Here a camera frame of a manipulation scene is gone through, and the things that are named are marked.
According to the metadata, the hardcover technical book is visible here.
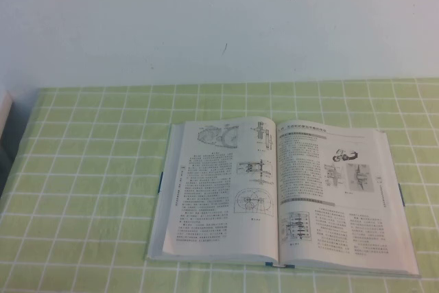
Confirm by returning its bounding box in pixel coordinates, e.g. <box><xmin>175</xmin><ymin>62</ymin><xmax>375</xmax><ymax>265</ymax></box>
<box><xmin>146</xmin><ymin>116</ymin><xmax>423</xmax><ymax>279</ymax></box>

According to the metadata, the green white checked tablecloth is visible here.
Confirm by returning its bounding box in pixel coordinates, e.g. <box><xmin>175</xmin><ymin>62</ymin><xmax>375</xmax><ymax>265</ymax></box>
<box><xmin>0</xmin><ymin>78</ymin><xmax>439</xmax><ymax>293</ymax></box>

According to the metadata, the beige board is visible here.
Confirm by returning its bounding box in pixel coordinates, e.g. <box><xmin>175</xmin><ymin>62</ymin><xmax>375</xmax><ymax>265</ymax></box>
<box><xmin>0</xmin><ymin>89</ymin><xmax>14</xmax><ymax>136</ymax></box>

